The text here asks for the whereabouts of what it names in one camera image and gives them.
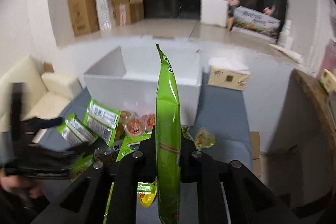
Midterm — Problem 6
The yellow jelly cup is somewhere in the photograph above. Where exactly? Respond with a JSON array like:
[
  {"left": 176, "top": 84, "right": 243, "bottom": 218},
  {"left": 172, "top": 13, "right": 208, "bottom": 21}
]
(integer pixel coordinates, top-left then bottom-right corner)
[{"left": 195, "top": 128, "right": 215, "bottom": 149}]

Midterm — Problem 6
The tall green snack bag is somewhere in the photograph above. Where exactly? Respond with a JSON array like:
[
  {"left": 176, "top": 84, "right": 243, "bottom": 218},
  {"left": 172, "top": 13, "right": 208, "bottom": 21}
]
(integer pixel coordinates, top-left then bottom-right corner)
[{"left": 155, "top": 44, "right": 182, "bottom": 223}]

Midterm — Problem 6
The orange lid jelly cup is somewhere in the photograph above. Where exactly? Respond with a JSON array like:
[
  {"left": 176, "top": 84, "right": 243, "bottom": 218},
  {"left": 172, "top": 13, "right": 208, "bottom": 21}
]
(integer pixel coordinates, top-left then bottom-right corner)
[{"left": 123, "top": 116, "right": 145, "bottom": 138}]

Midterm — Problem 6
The left hand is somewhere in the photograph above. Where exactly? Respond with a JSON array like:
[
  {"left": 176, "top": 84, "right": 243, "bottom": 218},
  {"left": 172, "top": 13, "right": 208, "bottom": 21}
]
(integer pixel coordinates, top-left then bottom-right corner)
[{"left": 1, "top": 168, "right": 43, "bottom": 198}]

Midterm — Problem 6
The green snack packet left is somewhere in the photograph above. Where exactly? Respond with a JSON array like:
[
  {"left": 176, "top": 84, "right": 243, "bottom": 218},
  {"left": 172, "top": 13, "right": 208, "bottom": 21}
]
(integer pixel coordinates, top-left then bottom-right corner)
[{"left": 56, "top": 113, "right": 97, "bottom": 147}]

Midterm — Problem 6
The green snack packet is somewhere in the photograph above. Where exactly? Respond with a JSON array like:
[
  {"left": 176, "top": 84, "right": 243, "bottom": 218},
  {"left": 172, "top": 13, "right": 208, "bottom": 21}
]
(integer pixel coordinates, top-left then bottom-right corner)
[
  {"left": 84, "top": 99, "right": 121, "bottom": 147},
  {"left": 56, "top": 113, "right": 97, "bottom": 147}
]

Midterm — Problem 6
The small yellow green sachet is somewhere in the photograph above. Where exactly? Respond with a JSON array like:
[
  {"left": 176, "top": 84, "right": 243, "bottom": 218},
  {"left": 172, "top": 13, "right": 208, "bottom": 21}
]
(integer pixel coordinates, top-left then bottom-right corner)
[{"left": 137, "top": 180, "right": 157, "bottom": 207}]

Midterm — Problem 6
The cream leather sofa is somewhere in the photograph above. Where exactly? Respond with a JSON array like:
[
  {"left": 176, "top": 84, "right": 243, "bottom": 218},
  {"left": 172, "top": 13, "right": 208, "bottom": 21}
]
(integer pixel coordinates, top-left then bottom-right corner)
[{"left": 1, "top": 55, "right": 82, "bottom": 132}]

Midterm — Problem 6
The blue grey tablecloth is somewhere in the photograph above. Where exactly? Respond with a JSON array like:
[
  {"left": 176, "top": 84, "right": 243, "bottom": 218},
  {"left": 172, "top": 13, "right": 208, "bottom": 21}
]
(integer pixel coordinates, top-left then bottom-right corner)
[{"left": 39, "top": 70, "right": 254, "bottom": 224}]

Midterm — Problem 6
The green snack packet upper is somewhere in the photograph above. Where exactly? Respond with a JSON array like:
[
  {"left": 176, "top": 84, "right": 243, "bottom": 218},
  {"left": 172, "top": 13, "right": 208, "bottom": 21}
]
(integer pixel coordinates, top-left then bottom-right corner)
[{"left": 84, "top": 99, "right": 121, "bottom": 147}]

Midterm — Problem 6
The tissue pack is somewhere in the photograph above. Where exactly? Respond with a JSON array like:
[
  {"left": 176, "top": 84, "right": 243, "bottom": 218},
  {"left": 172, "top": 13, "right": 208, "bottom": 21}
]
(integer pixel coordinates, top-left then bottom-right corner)
[{"left": 208, "top": 57, "right": 251, "bottom": 91}]

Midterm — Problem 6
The white cardboard storage box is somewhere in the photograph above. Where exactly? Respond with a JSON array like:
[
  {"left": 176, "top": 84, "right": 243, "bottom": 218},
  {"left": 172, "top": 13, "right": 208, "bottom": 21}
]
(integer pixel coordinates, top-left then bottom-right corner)
[{"left": 84, "top": 45, "right": 202, "bottom": 125}]

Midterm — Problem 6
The white perforated panel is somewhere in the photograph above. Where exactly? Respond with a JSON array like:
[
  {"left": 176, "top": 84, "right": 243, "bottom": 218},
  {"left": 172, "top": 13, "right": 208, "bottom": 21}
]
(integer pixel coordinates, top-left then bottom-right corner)
[{"left": 96, "top": 0, "right": 112, "bottom": 30}]

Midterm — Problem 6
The tall brown cardboard box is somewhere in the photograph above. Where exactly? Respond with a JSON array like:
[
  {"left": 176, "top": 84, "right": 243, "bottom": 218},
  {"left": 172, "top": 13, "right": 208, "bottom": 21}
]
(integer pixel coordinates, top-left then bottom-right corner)
[{"left": 68, "top": 0, "right": 99, "bottom": 36}]

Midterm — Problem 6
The printed landscape gift box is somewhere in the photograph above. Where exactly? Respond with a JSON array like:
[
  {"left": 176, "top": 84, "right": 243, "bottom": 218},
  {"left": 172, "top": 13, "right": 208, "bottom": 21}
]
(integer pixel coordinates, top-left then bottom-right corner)
[{"left": 232, "top": 6, "right": 281, "bottom": 43}]

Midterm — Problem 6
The white foam block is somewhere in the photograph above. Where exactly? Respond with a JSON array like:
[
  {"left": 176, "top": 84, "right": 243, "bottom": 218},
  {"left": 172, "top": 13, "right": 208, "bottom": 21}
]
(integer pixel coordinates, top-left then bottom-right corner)
[{"left": 201, "top": 0, "right": 228, "bottom": 28}]

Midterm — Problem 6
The open brown cardboard box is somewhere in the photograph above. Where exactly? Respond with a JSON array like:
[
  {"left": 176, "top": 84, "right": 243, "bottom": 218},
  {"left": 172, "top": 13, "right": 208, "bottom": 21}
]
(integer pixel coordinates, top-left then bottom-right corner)
[{"left": 112, "top": 0, "right": 145, "bottom": 26}]

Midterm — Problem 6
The pink doll figure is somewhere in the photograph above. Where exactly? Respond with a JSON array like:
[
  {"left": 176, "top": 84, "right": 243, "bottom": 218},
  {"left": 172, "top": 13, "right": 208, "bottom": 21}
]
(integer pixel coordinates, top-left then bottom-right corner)
[{"left": 227, "top": 0, "right": 240, "bottom": 31}]

